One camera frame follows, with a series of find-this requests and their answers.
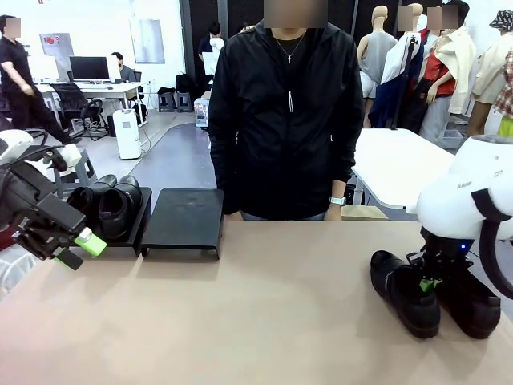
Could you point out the small black leather shoe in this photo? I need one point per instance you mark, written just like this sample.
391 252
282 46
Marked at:
120 208
86 196

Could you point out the large black leather shoe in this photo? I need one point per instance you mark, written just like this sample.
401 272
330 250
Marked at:
473 305
394 288

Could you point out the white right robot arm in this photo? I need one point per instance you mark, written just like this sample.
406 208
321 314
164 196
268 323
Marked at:
461 180

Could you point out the black haired background person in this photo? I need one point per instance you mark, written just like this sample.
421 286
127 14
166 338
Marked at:
215 29

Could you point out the grey wall poster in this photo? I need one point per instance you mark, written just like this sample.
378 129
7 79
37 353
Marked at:
148 40

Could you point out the white plastic sheet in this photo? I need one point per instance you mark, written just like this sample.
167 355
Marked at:
12 276

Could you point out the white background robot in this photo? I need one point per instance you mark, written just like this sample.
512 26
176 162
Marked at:
217 43

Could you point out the mannequin in neon yellow pants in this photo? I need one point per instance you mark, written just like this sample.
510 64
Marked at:
506 126

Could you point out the black computer monitor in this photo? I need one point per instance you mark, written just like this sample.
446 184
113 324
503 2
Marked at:
89 68

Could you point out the grey plastic stool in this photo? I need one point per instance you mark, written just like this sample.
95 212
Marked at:
86 168

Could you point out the person's right forearm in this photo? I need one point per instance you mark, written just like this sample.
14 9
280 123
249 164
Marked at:
224 176

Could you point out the mannequin with bucket hat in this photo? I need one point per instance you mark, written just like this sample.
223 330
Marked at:
493 68

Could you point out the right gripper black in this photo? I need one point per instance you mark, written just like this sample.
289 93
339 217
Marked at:
441 266

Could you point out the white wristwatch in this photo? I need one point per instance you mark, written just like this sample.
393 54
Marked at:
337 200

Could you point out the mannequin in red top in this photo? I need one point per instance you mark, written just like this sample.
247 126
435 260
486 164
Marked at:
457 52

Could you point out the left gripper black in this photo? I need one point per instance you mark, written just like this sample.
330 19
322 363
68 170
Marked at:
52 224

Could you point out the dark red cloth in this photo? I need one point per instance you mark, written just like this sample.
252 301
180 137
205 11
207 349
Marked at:
4 240

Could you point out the black metal shoe stand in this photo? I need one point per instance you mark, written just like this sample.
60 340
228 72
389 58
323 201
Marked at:
138 224
182 220

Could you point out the wall poster with red signs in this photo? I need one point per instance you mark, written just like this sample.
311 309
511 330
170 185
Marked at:
56 48

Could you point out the seated person in grey shirt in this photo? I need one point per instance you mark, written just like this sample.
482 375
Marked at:
127 74

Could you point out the black backpack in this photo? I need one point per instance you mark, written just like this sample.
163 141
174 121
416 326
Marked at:
185 84

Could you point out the person's left hand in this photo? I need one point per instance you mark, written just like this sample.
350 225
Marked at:
334 212

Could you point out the white air purifier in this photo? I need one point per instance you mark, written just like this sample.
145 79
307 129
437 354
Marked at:
127 136

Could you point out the brown cardboard box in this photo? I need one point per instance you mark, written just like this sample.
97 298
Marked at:
364 212

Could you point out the mannequin in grey tank top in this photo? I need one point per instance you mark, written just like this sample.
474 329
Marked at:
374 44

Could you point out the person in black jacket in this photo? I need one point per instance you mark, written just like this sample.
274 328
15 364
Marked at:
284 120

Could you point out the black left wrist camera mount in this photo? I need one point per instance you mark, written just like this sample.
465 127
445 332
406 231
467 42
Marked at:
24 188

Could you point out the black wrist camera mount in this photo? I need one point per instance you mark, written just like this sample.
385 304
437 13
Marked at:
24 188
445 242

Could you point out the man in black shirt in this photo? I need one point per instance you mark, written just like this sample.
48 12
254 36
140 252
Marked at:
14 60

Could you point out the small grey stool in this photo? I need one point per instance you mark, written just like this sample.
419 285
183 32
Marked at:
166 102
184 102

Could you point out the transparent computer case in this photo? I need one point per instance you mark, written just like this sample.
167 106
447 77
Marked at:
201 112

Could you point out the mannequin in navy white jacket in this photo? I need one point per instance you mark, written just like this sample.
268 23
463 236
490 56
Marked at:
394 68

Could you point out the wooden top work table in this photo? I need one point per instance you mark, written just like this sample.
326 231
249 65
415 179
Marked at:
205 95

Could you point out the large white table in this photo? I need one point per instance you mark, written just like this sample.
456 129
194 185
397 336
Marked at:
393 168

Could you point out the black office chair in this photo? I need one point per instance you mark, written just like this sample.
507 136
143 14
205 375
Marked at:
76 100

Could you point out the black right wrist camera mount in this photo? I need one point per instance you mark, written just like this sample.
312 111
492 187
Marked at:
445 242

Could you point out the person's left forearm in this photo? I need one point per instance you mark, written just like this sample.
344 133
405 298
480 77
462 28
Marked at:
346 168

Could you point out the long white office desk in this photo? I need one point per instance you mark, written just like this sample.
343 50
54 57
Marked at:
104 89

